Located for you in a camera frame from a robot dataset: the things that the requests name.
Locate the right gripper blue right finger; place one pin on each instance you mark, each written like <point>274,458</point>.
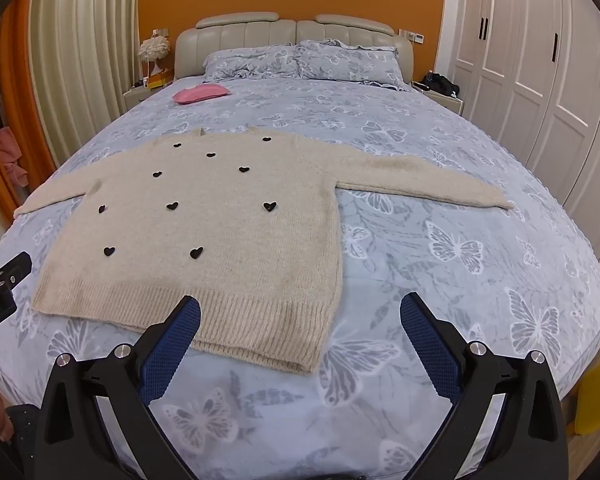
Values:
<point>529,438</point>

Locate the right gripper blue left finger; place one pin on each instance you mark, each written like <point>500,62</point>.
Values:
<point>72,441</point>

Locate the beige sweater with black hearts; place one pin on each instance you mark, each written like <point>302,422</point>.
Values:
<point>246,223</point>

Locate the pink clothes behind curtain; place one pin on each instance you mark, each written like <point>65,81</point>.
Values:
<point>10,155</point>

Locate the yellow box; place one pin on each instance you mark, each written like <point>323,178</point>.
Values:
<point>587,419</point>

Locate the left white nightstand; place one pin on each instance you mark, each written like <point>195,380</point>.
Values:
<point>135,96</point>

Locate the white nightstand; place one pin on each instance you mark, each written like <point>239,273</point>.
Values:
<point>135,96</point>
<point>449,102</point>

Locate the cream curtain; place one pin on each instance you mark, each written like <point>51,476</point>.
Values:
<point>83,58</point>

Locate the pink folded cloth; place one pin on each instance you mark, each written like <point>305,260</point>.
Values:
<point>199,93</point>

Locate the right white nightstand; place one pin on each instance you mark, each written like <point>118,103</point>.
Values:
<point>449,102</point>

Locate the beige padded headboard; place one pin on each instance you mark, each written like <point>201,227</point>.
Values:
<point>260,29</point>

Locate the black bag on nightstand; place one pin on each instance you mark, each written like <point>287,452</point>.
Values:
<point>440,84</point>

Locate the left grey floral pillow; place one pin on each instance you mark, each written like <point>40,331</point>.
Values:
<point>252,63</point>

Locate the grey floral pillow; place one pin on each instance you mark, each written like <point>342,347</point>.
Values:
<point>252,63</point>
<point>333,60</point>

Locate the white wardrobe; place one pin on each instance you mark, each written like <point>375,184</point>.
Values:
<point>529,77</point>

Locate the right grey floral pillow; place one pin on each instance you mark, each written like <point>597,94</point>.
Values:
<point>333,60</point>

